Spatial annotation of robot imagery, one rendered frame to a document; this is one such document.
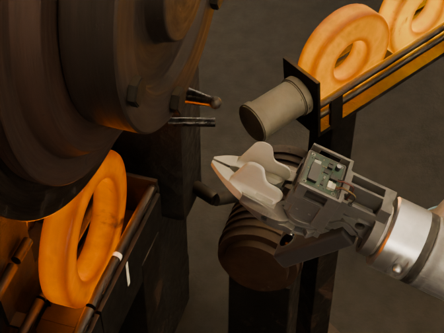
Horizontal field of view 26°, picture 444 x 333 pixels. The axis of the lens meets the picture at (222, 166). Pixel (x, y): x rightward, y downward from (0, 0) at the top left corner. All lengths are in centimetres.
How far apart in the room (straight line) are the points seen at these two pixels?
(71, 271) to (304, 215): 28
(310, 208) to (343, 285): 91
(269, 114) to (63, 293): 43
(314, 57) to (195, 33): 45
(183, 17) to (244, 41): 176
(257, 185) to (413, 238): 19
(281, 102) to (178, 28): 53
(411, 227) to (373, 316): 86
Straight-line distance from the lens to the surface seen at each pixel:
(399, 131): 235
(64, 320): 114
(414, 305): 200
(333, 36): 134
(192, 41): 91
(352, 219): 113
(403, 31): 146
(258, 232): 138
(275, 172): 115
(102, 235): 116
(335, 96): 138
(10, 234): 106
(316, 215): 111
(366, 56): 142
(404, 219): 112
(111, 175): 110
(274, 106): 133
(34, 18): 70
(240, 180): 112
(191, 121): 104
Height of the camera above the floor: 157
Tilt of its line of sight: 45 degrees down
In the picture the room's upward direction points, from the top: straight up
